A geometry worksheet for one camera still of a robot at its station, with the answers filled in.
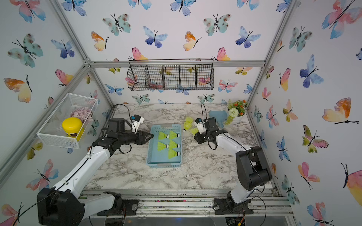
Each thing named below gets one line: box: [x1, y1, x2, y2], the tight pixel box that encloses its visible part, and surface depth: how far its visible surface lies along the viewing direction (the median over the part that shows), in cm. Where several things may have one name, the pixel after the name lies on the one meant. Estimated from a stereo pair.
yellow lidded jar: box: [61, 117, 84, 142], surface depth 65 cm
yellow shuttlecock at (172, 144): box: [168, 139, 181, 149], surface depth 96 cm
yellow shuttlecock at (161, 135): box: [158, 131, 170, 141], surface depth 100 cm
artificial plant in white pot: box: [224, 98, 248, 126], surface depth 101 cm
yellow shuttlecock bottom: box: [169, 130, 181, 140], surface depth 101 cm
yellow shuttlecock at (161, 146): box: [157, 141, 170, 152], surface depth 95 cm
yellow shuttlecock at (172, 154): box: [168, 148, 181, 160], surface depth 93 cm
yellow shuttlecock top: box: [182, 116, 194, 133], surface depth 107 cm
